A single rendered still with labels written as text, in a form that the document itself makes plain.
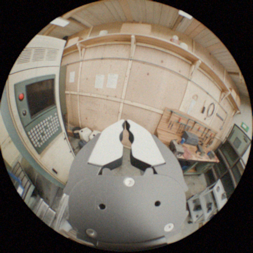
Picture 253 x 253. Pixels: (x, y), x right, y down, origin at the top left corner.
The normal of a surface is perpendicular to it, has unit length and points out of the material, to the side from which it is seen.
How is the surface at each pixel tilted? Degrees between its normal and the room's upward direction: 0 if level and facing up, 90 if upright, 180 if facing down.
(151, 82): 90
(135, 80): 90
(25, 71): 90
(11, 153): 90
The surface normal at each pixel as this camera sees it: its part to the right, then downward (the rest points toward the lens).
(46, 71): 0.97, 0.23
